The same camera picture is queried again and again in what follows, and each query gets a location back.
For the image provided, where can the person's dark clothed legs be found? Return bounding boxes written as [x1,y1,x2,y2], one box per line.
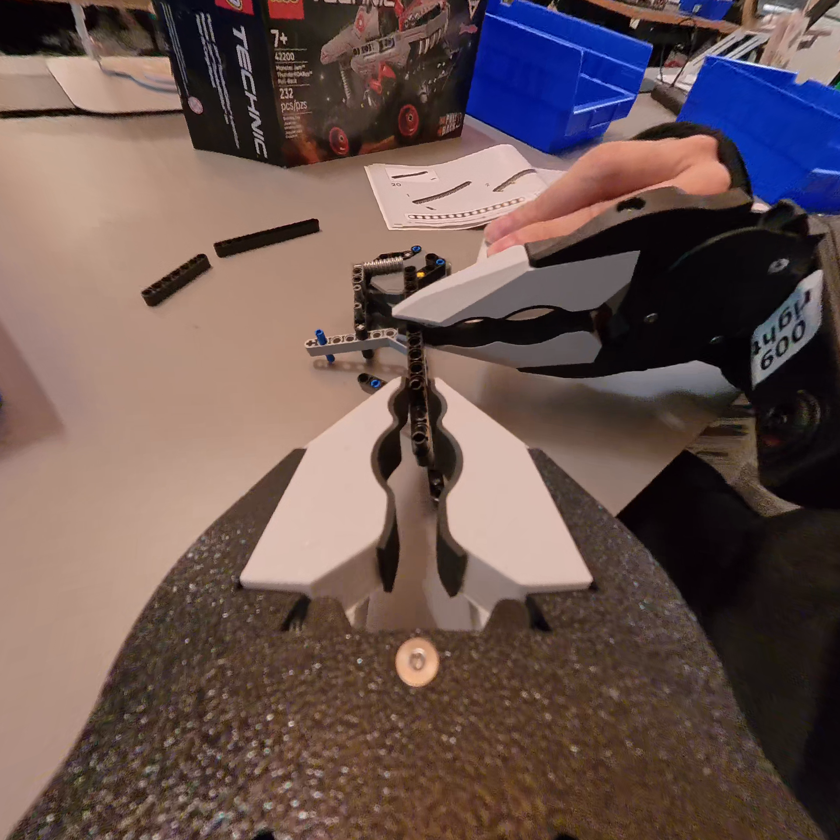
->
[617,449,840,840]

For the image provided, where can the white stand base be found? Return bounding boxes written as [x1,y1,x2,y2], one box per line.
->
[46,56,183,116]

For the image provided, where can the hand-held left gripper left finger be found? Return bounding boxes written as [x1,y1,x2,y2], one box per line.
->
[239,379,403,627]

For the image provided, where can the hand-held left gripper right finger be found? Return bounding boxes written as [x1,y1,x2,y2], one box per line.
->
[428,379,597,632]

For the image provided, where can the short black brick beam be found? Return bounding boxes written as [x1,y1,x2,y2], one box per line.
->
[141,254,212,307]

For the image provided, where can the grey black toy brick chassis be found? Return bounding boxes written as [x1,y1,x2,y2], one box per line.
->
[304,246,454,395]

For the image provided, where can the medium black brick beam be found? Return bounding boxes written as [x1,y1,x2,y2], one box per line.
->
[213,218,321,258]

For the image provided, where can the long black pinned brick beam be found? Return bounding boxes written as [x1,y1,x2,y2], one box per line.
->
[406,328,447,508]

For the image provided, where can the person's right hand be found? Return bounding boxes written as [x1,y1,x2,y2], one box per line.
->
[482,134,732,258]

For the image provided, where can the white instruction booklet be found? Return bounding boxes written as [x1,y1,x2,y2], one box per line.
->
[364,144,565,231]

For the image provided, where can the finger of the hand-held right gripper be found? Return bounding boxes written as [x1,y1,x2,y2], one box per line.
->
[432,325,608,379]
[392,243,642,330]

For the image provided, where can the blue divided bin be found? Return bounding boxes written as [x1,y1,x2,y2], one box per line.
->
[467,0,654,155]

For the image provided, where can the large blue bin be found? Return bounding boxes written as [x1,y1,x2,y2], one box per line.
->
[678,54,840,214]

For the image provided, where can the black toy set box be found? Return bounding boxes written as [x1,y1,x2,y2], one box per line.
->
[152,0,488,168]

